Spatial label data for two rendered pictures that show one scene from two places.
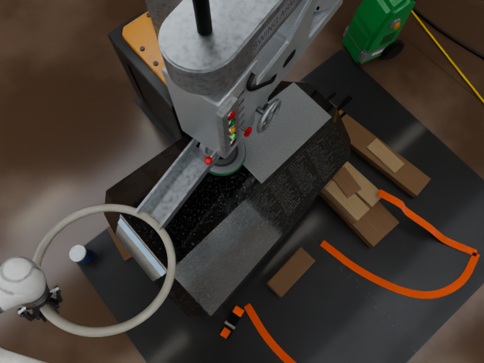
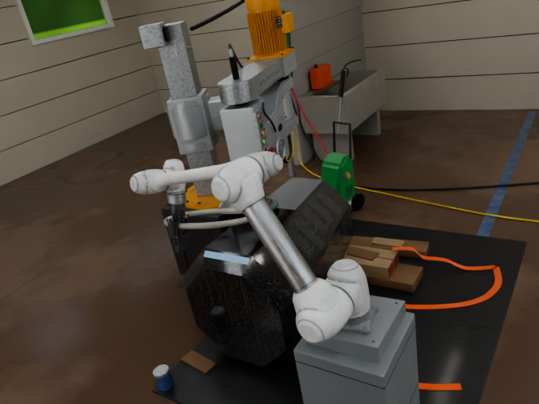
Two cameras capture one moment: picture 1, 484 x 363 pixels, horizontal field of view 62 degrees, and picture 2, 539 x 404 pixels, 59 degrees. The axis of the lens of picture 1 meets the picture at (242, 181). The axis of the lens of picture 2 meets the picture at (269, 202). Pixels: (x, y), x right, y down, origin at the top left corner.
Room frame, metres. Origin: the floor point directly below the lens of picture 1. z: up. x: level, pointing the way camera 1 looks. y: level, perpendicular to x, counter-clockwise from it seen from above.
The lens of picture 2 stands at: (-2.12, 0.71, 2.22)
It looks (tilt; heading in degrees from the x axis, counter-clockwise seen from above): 25 degrees down; 346
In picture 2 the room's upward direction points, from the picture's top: 11 degrees counter-clockwise
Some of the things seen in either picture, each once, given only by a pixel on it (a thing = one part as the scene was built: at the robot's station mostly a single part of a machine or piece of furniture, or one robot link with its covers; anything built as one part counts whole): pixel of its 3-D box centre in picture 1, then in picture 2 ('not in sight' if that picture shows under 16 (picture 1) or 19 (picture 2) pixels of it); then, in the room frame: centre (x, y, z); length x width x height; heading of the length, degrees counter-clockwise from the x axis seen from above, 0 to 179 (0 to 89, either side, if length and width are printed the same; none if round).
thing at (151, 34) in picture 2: not in sight; (155, 35); (1.35, 0.43, 2.00); 0.20 x 0.18 x 0.15; 39
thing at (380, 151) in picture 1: (384, 155); (387, 242); (0.99, -0.96, 0.08); 0.25 x 0.10 x 0.01; 41
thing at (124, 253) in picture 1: (122, 240); (198, 361); (0.46, 0.77, 0.02); 0.25 x 0.10 x 0.01; 32
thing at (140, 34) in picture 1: (181, 36); (211, 192); (1.43, 0.31, 0.76); 0.49 x 0.49 x 0.05; 39
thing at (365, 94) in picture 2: not in sight; (346, 115); (3.54, -1.89, 0.43); 1.30 x 0.62 x 0.86; 130
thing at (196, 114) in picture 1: (228, 85); (253, 135); (0.77, 0.04, 1.34); 0.36 x 0.22 x 0.45; 143
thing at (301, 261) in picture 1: (290, 272); not in sight; (0.23, -0.29, 0.07); 0.30 x 0.12 x 0.12; 134
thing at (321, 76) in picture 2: not in sight; (322, 74); (3.62, -1.66, 1.00); 0.50 x 0.22 x 0.33; 130
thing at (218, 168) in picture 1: (221, 151); (261, 204); (0.70, 0.09, 0.89); 0.21 x 0.21 x 0.01
